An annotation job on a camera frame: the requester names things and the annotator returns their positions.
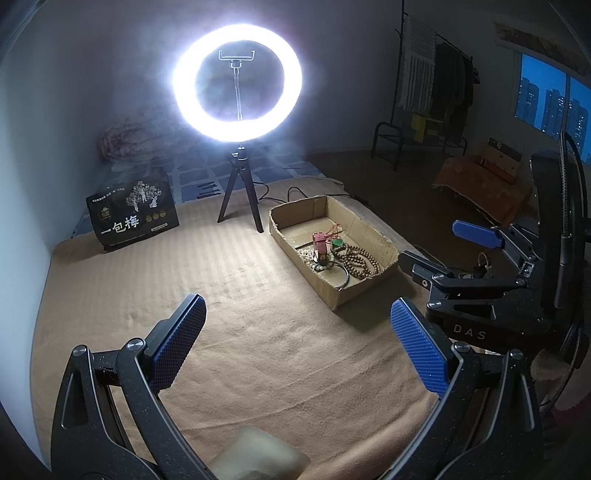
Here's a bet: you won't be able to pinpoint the yellow box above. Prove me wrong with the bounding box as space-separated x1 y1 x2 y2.
411 113 444 141

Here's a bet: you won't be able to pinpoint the black metal rack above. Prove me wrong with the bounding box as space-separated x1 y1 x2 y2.
372 121 469 171

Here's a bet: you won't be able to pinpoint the black tripod stand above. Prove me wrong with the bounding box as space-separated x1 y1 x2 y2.
217 143 265 234

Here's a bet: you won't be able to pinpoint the brown wooden bead necklace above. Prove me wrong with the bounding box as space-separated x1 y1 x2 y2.
330 244 383 281

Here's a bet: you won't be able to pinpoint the black clothes rack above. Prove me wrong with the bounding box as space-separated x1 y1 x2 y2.
394 0 476 121

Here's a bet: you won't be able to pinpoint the dark bangle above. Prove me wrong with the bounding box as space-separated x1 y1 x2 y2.
330 263 352 291

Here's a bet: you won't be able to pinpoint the white hanging towel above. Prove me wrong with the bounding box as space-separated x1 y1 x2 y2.
401 14 437 112

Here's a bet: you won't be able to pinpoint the orange cloth-covered furniture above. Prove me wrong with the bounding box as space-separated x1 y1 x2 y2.
431 154 534 227

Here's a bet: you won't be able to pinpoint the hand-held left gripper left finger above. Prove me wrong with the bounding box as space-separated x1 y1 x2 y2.
51 294 207 480

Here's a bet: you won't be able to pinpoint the black printed bag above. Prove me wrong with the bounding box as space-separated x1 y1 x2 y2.
86 173 181 252

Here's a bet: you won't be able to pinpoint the black power cable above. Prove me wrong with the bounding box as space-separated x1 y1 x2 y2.
256 182 370 206

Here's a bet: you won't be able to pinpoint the brown box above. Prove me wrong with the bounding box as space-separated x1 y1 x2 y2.
475 137 522 183

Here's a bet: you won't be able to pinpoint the white ring light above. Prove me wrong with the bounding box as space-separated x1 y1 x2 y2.
172 23 304 144

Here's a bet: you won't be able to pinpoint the dark hanging clothes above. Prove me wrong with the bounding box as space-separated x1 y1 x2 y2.
431 41 481 123

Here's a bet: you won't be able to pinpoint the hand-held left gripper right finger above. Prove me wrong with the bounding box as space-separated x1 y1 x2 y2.
390 296 546 480

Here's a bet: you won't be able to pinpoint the window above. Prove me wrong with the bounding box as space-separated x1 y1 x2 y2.
512 51 591 167

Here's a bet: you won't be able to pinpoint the cardboard box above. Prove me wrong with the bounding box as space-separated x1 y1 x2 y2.
269 195 400 310

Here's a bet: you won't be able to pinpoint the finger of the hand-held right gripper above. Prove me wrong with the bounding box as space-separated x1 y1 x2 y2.
399 250 528 305
452 220 542 278

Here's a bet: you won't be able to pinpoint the black camera cable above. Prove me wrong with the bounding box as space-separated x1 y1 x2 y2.
558 130 591 241

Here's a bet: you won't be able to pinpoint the beige soft object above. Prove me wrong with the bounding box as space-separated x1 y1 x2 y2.
205 425 310 480

